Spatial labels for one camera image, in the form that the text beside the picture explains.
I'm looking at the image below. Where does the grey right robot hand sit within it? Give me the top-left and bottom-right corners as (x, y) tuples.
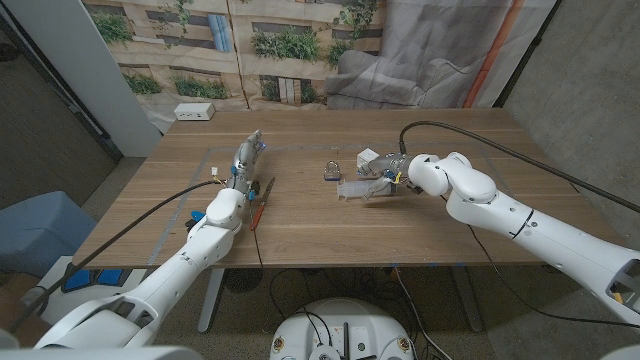
(355, 152), (416, 202)

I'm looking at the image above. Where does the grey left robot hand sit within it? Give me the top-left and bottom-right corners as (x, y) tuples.
(227, 129), (267, 196)

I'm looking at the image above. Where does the clear plastic syringe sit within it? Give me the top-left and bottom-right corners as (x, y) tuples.
(335, 178), (389, 202)

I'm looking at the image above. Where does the white cube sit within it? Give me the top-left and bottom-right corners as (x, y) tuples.
(356, 147), (380, 174)

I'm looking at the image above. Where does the white power strip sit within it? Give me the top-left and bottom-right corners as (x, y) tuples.
(173, 102), (216, 122)

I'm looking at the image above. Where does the black round floor fan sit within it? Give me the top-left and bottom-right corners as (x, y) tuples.
(223, 268), (265, 295)

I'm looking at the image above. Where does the white table leg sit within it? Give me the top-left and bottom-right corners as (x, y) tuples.
(197, 268), (226, 335)

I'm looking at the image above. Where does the grey table leg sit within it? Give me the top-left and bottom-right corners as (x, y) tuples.
(452, 265), (485, 334)

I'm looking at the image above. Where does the white robot torso base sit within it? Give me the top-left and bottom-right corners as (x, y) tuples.
(268, 297), (416, 360)

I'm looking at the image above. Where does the white pillar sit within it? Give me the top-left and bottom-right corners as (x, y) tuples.
(2, 0), (164, 159)

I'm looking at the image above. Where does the blue-grey upholstered seat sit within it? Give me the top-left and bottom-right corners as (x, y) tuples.
(0, 190), (97, 279)

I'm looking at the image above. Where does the white and blue cart base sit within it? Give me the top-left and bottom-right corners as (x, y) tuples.
(22, 255), (136, 321)

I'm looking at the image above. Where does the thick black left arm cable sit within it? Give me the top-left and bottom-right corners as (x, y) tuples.
(0, 179), (224, 334)

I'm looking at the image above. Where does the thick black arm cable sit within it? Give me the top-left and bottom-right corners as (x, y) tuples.
(398, 120), (640, 214)
(0, 179), (224, 334)

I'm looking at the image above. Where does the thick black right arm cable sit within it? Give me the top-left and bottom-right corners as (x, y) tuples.
(398, 120), (640, 214)

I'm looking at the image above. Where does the red-handled knife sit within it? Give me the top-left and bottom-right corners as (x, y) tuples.
(248, 177), (277, 232)

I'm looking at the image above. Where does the thin black left wrist cable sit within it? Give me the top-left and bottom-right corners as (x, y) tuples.
(248, 199), (265, 269)

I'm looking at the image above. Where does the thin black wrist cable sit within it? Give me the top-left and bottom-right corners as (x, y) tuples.
(248, 199), (265, 269)
(467, 224), (640, 331)

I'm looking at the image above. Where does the grey floor cable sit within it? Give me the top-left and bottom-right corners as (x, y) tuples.
(393, 267), (454, 360)

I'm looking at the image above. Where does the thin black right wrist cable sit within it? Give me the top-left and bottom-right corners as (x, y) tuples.
(467, 224), (640, 331)

